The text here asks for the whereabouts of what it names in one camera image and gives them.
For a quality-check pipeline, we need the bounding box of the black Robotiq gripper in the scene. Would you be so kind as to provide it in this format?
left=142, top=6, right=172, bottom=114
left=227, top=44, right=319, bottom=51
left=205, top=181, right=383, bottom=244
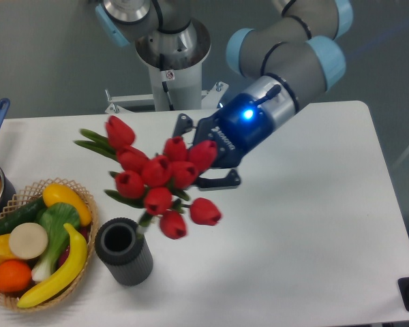
left=172, top=93, right=273, bottom=190

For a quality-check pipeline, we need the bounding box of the woven wicker basket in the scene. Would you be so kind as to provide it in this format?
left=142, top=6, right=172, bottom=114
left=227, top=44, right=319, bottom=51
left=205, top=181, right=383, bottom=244
left=0, top=178, right=99, bottom=313

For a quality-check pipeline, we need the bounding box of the dark grey ribbed vase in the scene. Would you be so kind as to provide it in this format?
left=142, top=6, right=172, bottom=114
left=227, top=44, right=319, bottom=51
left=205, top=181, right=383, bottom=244
left=95, top=217, right=153, bottom=286

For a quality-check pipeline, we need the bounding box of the beige round radish slice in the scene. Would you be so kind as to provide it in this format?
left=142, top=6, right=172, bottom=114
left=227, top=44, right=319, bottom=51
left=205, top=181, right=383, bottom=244
left=9, top=223, right=48, bottom=260

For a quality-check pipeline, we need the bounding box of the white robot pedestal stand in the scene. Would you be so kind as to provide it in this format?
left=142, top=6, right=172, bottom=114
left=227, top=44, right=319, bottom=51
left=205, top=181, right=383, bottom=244
left=104, top=15, right=232, bottom=115

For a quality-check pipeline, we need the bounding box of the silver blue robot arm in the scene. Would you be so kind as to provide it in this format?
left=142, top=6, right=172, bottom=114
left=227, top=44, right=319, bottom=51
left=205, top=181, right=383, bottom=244
left=95, top=1, right=353, bottom=190

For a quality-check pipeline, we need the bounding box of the red tulip bouquet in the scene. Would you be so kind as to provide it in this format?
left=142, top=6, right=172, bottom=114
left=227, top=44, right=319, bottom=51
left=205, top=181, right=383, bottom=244
left=76, top=116, right=222, bottom=240

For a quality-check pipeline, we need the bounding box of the green bok choy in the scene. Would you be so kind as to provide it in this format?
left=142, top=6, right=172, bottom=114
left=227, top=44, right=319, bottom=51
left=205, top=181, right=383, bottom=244
left=31, top=202, right=80, bottom=283

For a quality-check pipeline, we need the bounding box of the orange fruit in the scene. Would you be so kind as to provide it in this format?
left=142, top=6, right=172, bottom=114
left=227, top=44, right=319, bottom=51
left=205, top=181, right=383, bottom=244
left=0, top=260, right=32, bottom=293

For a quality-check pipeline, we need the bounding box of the yellow banana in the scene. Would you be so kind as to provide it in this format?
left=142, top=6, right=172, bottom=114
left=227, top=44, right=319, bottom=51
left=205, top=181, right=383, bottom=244
left=16, top=223, right=88, bottom=309

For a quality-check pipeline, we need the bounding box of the green cucumber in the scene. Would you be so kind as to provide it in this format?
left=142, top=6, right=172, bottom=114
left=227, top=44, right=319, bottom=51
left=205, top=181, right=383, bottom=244
left=0, top=198, right=46, bottom=235

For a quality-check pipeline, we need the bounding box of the black cable on pedestal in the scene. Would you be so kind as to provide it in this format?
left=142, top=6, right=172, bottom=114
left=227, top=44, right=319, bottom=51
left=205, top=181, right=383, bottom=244
left=158, top=53, right=175, bottom=111

